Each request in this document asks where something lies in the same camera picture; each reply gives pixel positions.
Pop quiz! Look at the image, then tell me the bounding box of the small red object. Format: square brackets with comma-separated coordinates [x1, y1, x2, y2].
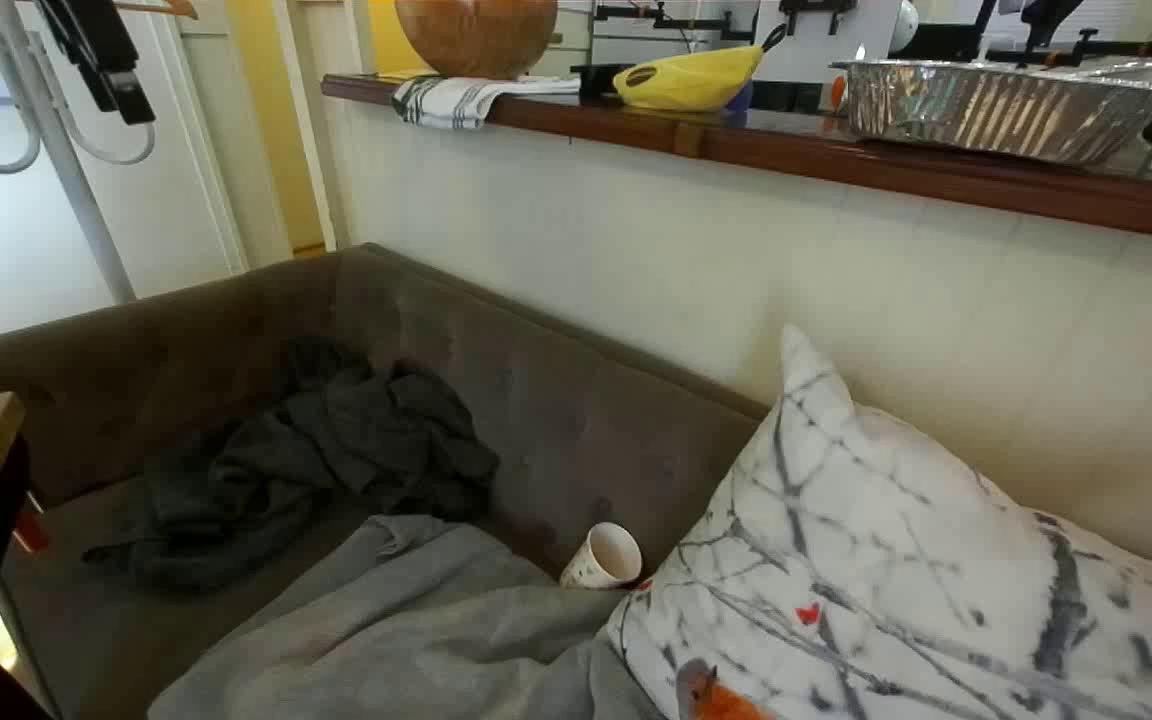
[9, 489, 56, 561]

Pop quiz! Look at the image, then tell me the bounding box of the white door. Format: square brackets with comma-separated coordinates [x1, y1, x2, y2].
[0, 0, 257, 343]

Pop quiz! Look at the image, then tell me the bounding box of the round brown wooden bowl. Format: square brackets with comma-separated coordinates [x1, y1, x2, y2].
[393, 0, 565, 84]

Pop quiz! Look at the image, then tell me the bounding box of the light grey fleece blanket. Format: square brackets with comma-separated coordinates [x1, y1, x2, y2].
[143, 513, 667, 720]

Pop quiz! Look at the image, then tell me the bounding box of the blue plastic handle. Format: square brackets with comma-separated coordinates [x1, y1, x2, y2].
[716, 84, 754, 133]

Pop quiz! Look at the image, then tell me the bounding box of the white green striped towel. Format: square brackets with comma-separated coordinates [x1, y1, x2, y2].
[388, 74, 583, 135]

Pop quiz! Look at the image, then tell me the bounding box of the white branch print pillow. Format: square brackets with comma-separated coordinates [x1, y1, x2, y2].
[598, 322, 1152, 720]

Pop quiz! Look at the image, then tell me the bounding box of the aluminium foil tray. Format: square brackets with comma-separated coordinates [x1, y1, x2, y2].
[826, 57, 1152, 172]

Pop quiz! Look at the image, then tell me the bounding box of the grey sofa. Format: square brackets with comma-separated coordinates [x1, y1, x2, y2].
[0, 240, 776, 720]

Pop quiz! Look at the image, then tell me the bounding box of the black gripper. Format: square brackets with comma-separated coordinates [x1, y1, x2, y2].
[34, 0, 159, 130]

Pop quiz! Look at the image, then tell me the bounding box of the white confetti paper cup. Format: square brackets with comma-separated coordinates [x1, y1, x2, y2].
[556, 520, 649, 597]

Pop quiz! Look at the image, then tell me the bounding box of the dark grey crumpled garment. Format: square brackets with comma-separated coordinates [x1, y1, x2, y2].
[81, 339, 502, 594]

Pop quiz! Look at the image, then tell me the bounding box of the grey metal pole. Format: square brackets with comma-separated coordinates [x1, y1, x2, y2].
[0, 0, 140, 310]

